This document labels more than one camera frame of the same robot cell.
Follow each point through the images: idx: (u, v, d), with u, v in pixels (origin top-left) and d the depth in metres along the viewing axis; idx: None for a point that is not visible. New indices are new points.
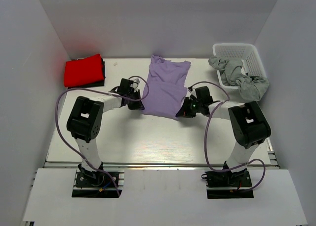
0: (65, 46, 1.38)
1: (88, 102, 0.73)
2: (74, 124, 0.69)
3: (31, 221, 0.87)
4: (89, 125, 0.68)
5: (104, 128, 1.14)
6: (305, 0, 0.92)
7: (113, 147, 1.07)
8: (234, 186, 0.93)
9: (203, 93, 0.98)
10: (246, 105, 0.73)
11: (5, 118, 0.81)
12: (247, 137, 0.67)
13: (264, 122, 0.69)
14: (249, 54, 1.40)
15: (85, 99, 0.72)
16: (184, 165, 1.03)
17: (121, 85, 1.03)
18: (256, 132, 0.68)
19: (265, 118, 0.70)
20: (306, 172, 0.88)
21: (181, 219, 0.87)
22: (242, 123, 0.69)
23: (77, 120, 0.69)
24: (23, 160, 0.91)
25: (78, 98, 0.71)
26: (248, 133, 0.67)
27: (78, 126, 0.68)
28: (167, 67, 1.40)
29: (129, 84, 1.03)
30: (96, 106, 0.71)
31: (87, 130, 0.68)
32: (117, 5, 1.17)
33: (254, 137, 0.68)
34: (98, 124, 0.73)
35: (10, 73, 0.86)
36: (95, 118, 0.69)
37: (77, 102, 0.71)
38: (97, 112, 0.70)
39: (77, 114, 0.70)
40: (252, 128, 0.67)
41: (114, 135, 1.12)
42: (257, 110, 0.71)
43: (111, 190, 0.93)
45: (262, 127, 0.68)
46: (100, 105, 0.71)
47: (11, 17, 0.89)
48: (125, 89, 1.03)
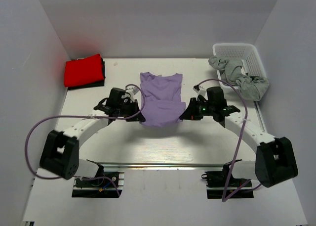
0: (65, 46, 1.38)
1: (63, 136, 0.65)
2: (48, 165, 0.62)
3: (31, 222, 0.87)
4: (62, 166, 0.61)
5: (94, 147, 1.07)
6: (305, 0, 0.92)
7: (109, 158, 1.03)
8: (234, 186, 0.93)
9: (217, 97, 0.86)
10: (276, 141, 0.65)
11: (5, 118, 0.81)
12: (271, 182, 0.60)
13: (293, 166, 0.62)
14: (249, 54, 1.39)
15: (59, 133, 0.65)
16: (184, 165, 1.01)
17: (110, 97, 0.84)
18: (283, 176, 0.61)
19: (295, 161, 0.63)
20: (306, 173, 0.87)
21: (181, 219, 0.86)
22: (270, 166, 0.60)
23: (50, 159, 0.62)
24: (23, 160, 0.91)
25: (48, 134, 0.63)
26: (274, 178, 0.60)
27: (52, 166, 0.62)
28: (159, 84, 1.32)
29: (119, 96, 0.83)
30: (67, 145, 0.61)
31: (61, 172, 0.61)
32: (117, 5, 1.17)
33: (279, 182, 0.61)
34: (75, 160, 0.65)
35: (10, 73, 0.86)
36: (69, 159, 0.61)
37: (49, 138, 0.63)
38: (70, 151, 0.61)
39: (50, 152, 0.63)
40: (278, 173, 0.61)
41: (106, 151, 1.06)
42: (289, 150, 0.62)
43: (111, 190, 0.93)
45: (290, 171, 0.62)
46: (73, 143, 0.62)
47: (11, 17, 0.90)
48: (115, 103, 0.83)
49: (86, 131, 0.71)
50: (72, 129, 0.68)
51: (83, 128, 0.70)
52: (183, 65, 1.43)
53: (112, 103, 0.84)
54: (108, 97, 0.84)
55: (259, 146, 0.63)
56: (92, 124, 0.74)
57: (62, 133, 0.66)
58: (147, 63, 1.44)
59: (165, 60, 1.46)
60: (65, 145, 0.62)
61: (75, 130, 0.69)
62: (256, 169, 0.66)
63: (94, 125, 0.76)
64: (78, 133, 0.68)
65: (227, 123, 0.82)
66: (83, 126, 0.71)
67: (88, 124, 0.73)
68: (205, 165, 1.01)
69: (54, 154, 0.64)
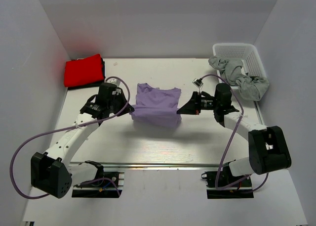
0: (65, 46, 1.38)
1: (48, 158, 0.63)
2: (39, 187, 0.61)
3: (31, 222, 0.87)
4: (53, 188, 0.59)
5: (93, 149, 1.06)
6: (305, 0, 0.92)
7: (108, 159, 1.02)
8: (234, 187, 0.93)
9: (224, 99, 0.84)
10: (268, 129, 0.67)
11: (5, 118, 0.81)
12: (263, 167, 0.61)
13: (285, 154, 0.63)
14: (249, 54, 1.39)
15: (43, 157, 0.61)
16: (185, 165, 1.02)
17: (99, 93, 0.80)
18: (276, 162, 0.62)
19: (287, 149, 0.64)
20: (305, 172, 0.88)
21: (181, 218, 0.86)
22: (261, 151, 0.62)
23: (39, 182, 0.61)
24: (22, 160, 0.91)
25: (32, 159, 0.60)
26: (266, 162, 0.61)
27: (43, 187, 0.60)
28: (155, 97, 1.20)
29: (109, 94, 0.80)
30: (53, 168, 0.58)
31: (54, 193, 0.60)
32: (117, 5, 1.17)
33: (271, 169, 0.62)
34: (67, 179, 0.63)
35: (10, 73, 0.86)
36: (56, 181, 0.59)
37: (32, 163, 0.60)
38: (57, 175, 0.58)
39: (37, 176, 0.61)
40: (270, 159, 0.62)
41: (105, 152, 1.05)
42: (281, 138, 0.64)
43: (111, 190, 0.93)
45: (282, 159, 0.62)
46: (58, 167, 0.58)
47: (11, 17, 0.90)
48: (104, 100, 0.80)
49: (72, 145, 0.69)
50: (56, 149, 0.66)
51: (67, 144, 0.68)
52: (183, 65, 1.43)
53: (102, 100, 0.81)
54: (98, 94, 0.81)
55: (252, 131, 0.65)
56: (78, 137, 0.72)
57: (46, 156, 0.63)
58: (148, 63, 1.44)
59: (165, 60, 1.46)
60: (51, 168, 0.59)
61: (59, 149, 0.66)
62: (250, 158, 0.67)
63: (82, 135, 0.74)
64: (61, 152, 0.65)
65: (226, 120, 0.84)
66: (67, 143, 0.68)
67: (72, 138, 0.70)
68: (205, 164, 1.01)
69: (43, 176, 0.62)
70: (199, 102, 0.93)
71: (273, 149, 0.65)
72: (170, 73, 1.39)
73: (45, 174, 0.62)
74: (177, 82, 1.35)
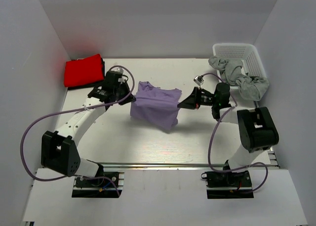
0: (65, 46, 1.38)
1: (59, 136, 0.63)
2: (49, 166, 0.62)
3: (31, 222, 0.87)
4: (63, 165, 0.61)
5: (94, 149, 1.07)
6: (305, 0, 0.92)
7: (109, 160, 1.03)
8: (234, 186, 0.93)
9: (223, 98, 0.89)
10: (256, 110, 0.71)
11: (5, 118, 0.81)
12: (252, 141, 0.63)
13: (273, 129, 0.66)
14: (249, 54, 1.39)
15: (54, 135, 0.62)
16: (185, 165, 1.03)
17: (106, 80, 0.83)
18: (263, 137, 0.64)
19: (274, 125, 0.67)
20: (306, 172, 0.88)
21: (181, 218, 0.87)
22: (248, 125, 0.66)
23: (50, 161, 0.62)
24: (22, 159, 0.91)
25: (44, 136, 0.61)
26: (254, 136, 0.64)
27: (54, 165, 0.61)
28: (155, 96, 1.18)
29: (115, 79, 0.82)
30: (64, 145, 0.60)
31: (63, 170, 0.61)
32: (117, 4, 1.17)
33: (259, 143, 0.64)
34: (76, 159, 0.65)
35: (10, 73, 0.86)
36: (68, 158, 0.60)
37: (44, 141, 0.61)
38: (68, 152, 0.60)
39: (48, 155, 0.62)
40: (258, 133, 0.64)
41: (105, 152, 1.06)
42: (267, 116, 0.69)
43: (111, 190, 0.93)
45: (270, 134, 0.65)
46: (69, 144, 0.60)
47: (11, 17, 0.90)
48: (111, 86, 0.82)
49: (81, 125, 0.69)
50: (65, 128, 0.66)
51: (77, 123, 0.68)
52: (183, 65, 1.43)
53: (108, 86, 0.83)
54: (104, 81, 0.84)
55: (240, 112, 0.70)
56: (87, 117, 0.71)
57: (57, 133, 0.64)
58: (148, 63, 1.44)
59: (165, 60, 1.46)
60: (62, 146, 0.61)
61: (70, 128, 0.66)
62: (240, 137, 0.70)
63: (90, 116, 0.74)
64: (71, 131, 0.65)
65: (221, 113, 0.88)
66: (76, 123, 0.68)
67: (82, 118, 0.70)
68: (205, 164, 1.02)
69: (53, 155, 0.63)
70: (199, 97, 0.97)
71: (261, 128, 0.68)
72: (170, 73, 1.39)
73: (55, 153, 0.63)
74: (177, 82, 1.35)
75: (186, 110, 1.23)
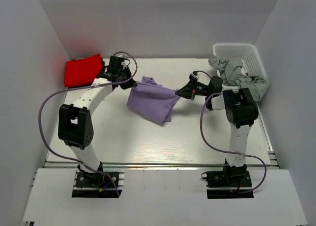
0: (65, 46, 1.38)
1: (74, 108, 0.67)
2: (66, 137, 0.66)
3: (31, 222, 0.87)
4: (80, 134, 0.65)
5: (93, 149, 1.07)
6: (305, 0, 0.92)
7: (109, 160, 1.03)
8: (234, 186, 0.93)
9: (216, 89, 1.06)
10: (240, 91, 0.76)
11: (5, 118, 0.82)
12: (235, 114, 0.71)
13: (254, 104, 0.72)
14: (249, 54, 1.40)
15: (70, 107, 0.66)
16: (185, 165, 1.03)
17: (110, 64, 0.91)
18: (245, 110, 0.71)
19: (255, 102, 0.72)
20: (306, 172, 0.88)
21: (181, 218, 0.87)
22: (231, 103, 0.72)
23: (67, 131, 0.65)
24: (22, 159, 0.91)
25: (61, 107, 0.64)
26: (236, 110, 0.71)
27: (70, 135, 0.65)
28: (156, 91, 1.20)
29: (119, 62, 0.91)
30: (82, 115, 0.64)
31: (80, 139, 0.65)
32: (116, 4, 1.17)
33: (241, 116, 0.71)
34: (90, 130, 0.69)
35: (10, 73, 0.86)
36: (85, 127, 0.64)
37: (61, 112, 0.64)
38: (85, 120, 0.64)
39: (65, 125, 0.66)
40: (241, 109, 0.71)
41: (105, 152, 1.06)
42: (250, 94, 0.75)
43: (111, 190, 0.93)
45: (251, 110, 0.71)
46: (85, 113, 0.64)
47: (11, 17, 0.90)
48: (116, 68, 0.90)
49: (93, 100, 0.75)
50: (80, 101, 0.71)
51: (90, 98, 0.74)
52: (183, 65, 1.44)
53: (113, 69, 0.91)
54: (109, 65, 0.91)
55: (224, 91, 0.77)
56: (98, 93, 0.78)
57: (73, 106, 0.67)
58: (148, 63, 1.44)
59: (165, 60, 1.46)
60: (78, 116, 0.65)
61: (84, 101, 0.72)
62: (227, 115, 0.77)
63: (100, 93, 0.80)
64: (86, 103, 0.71)
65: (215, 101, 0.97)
66: (89, 98, 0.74)
67: (94, 94, 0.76)
68: (205, 165, 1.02)
69: (69, 126, 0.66)
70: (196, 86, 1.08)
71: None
72: (170, 73, 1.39)
73: (71, 125, 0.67)
74: (177, 82, 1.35)
75: (186, 110, 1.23)
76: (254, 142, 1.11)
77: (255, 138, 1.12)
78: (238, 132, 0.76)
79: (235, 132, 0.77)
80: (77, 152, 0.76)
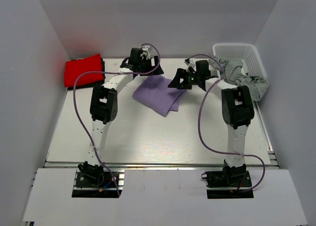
0: (65, 46, 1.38)
1: (104, 89, 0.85)
2: (96, 112, 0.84)
3: (31, 222, 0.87)
4: (108, 110, 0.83)
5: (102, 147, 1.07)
6: (306, 0, 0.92)
7: (113, 159, 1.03)
8: (234, 186, 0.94)
9: (203, 67, 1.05)
10: (238, 88, 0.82)
11: (5, 118, 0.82)
12: (232, 117, 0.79)
13: (250, 107, 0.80)
14: (249, 54, 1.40)
15: (101, 88, 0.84)
16: (185, 165, 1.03)
17: (131, 56, 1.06)
18: (241, 113, 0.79)
19: (252, 103, 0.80)
20: (306, 173, 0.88)
21: (180, 218, 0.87)
22: (231, 106, 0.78)
23: (98, 107, 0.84)
24: (22, 159, 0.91)
25: (95, 87, 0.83)
26: (233, 114, 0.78)
27: (99, 110, 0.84)
28: (163, 83, 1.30)
29: (138, 55, 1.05)
30: (111, 94, 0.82)
31: (107, 114, 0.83)
32: (117, 4, 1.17)
33: (238, 118, 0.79)
34: (115, 108, 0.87)
35: (10, 73, 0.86)
36: (112, 104, 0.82)
37: (94, 90, 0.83)
38: (113, 98, 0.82)
39: (96, 102, 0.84)
40: (238, 111, 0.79)
41: (111, 151, 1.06)
42: (248, 94, 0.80)
43: (111, 190, 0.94)
45: (247, 111, 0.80)
46: (114, 93, 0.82)
47: (11, 16, 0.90)
48: (136, 60, 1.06)
49: (119, 84, 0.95)
50: (109, 84, 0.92)
51: (117, 82, 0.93)
52: (183, 65, 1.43)
53: (133, 61, 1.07)
54: (130, 56, 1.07)
55: (224, 90, 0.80)
56: (124, 78, 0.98)
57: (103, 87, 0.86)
58: None
59: (165, 60, 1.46)
60: (108, 95, 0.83)
61: (111, 84, 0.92)
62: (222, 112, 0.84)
63: (124, 80, 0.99)
64: (112, 86, 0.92)
65: (207, 85, 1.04)
66: (116, 81, 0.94)
67: (120, 79, 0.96)
68: (204, 165, 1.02)
69: (99, 104, 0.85)
70: (185, 76, 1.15)
71: (241, 104, 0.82)
72: (171, 73, 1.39)
73: (100, 104, 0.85)
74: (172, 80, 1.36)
75: (185, 110, 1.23)
76: (254, 142, 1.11)
77: (255, 138, 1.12)
78: (236, 133, 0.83)
79: (233, 133, 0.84)
80: (97, 129, 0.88)
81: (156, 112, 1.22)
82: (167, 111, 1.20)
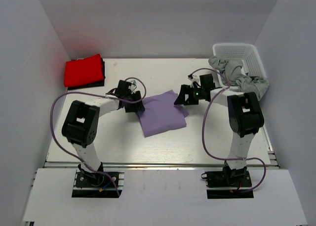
0: (65, 46, 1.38)
1: (84, 106, 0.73)
2: (69, 131, 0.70)
3: (31, 222, 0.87)
4: (85, 130, 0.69)
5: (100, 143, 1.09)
6: (305, 0, 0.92)
7: (111, 157, 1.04)
8: (234, 186, 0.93)
9: (207, 78, 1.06)
10: (245, 95, 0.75)
11: (5, 118, 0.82)
12: (240, 125, 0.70)
13: (259, 114, 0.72)
14: (249, 54, 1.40)
15: (80, 104, 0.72)
16: (185, 165, 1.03)
17: (119, 87, 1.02)
18: (250, 121, 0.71)
19: (260, 110, 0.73)
20: (306, 173, 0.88)
21: (180, 218, 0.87)
22: (238, 112, 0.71)
23: (72, 126, 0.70)
24: (22, 159, 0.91)
25: (74, 102, 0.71)
26: (242, 121, 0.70)
27: (74, 131, 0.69)
28: (157, 101, 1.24)
29: (126, 86, 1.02)
30: (92, 111, 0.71)
31: (83, 135, 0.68)
32: (116, 5, 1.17)
33: (246, 126, 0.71)
34: (94, 130, 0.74)
35: (10, 73, 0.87)
36: (91, 122, 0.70)
37: (72, 105, 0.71)
38: (93, 115, 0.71)
39: (72, 120, 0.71)
40: (246, 117, 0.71)
41: (110, 150, 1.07)
42: (255, 101, 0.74)
43: (111, 190, 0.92)
45: (256, 118, 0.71)
46: (96, 110, 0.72)
47: (12, 16, 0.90)
48: (123, 90, 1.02)
49: (103, 105, 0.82)
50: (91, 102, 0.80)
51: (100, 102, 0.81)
52: (183, 65, 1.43)
53: (121, 91, 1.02)
54: (117, 88, 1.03)
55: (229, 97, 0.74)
56: (109, 103, 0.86)
57: (84, 104, 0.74)
58: (147, 63, 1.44)
59: (165, 60, 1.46)
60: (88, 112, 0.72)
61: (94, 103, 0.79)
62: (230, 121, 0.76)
63: (109, 104, 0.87)
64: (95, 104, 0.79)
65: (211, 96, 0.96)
66: (100, 101, 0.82)
67: (105, 100, 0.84)
68: (204, 165, 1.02)
69: (76, 123, 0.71)
70: (189, 91, 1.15)
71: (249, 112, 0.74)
72: (171, 73, 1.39)
73: (77, 122, 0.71)
74: (171, 80, 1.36)
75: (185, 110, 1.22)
76: (254, 142, 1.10)
77: (255, 138, 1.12)
78: (240, 140, 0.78)
79: (238, 141, 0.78)
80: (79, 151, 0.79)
81: (176, 128, 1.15)
82: (184, 120, 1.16)
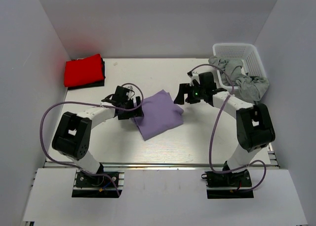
0: (65, 46, 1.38)
1: (76, 118, 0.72)
2: (59, 145, 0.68)
3: (31, 222, 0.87)
4: (75, 144, 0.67)
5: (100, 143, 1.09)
6: (305, 0, 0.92)
7: (110, 158, 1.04)
8: (234, 186, 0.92)
9: (207, 79, 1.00)
10: (255, 107, 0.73)
11: (5, 118, 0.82)
12: (250, 140, 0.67)
13: (270, 129, 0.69)
14: (249, 54, 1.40)
15: (72, 115, 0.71)
16: (185, 165, 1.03)
17: (116, 93, 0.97)
18: (261, 136, 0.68)
19: (271, 124, 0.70)
20: (306, 173, 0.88)
21: (180, 218, 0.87)
22: (248, 127, 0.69)
23: (62, 139, 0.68)
24: (22, 159, 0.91)
25: (65, 114, 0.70)
26: (252, 137, 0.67)
27: (64, 145, 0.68)
28: (151, 103, 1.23)
29: (124, 92, 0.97)
30: (83, 124, 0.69)
31: (73, 150, 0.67)
32: (116, 4, 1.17)
33: (257, 141, 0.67)
34: (85, 144, 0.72)
35: (10, 74, 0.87)
36: (82, 136, 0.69)
37: (64, 117, 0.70)
38: (84, 129, 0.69)
39: (63, 134, 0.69)
40: (256, 133, 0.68)
41: (109, 151, 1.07)
42: (266, 115, 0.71)
43: (111, 190, 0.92)
45: (267, 133, 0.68)
46: (87, 123, 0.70)
47: (11, 16, 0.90)
48: (120, 97, 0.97)
49: (96, 116, 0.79)
50: (84, 112, 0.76)
51: (93, 112, 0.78)
52: (183, 65, 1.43)
53: (117, 98, 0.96)
54: (115, 94, 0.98)
55: (239, 110, 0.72)
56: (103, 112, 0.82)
57: (76, 115, 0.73)
58: (147, 63, 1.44)
59: (165, 60, 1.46)
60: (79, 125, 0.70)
61: (87, 113, 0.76)
62: (238, 135, 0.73)
63: (104, 113, 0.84)
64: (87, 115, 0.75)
65: (215, 99, 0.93)
66: (93, 112, 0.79)
67: (98, 110, 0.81)
68: (204, 165, 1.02)
69: (66, 136, 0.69)
70: (189, 90, 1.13)
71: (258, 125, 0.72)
72: (171, 73, 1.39)
73: (68, 135, 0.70)
74: (171, 80, 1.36)
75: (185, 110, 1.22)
76: None
77: None
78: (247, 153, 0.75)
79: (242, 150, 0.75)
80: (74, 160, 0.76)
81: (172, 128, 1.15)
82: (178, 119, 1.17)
